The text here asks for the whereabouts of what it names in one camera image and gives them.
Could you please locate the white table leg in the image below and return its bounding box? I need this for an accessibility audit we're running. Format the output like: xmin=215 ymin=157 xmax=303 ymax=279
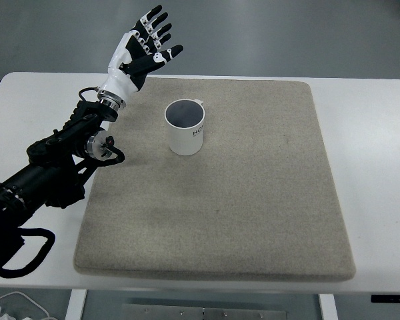
xmin=318 ymin=293 xmax=338 ymax=320
xmin=65 ymin=289 xmax=87 ymax=320

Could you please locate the black table control panel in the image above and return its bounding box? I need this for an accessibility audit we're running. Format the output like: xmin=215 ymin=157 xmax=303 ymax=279
xmin=370 ymin=294 xmax=400 ymax=304

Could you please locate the white cup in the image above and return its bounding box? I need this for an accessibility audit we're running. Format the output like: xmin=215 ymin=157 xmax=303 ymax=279
xmin=164 ymin=98 xmax=207 ymax=157

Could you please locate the beige felt mat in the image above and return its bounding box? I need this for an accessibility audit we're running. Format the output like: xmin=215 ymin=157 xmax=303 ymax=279
xmin=73 ymin=77 xmax=357 ymax=283

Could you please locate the white cable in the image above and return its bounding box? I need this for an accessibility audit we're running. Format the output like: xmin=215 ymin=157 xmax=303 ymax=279
xmin=0 ymin=291 xmax=53 ymax=320

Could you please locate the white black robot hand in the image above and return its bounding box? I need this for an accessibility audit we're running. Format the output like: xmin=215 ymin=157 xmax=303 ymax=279
xmin=98 ymin=4 xmax=185 ymax=99

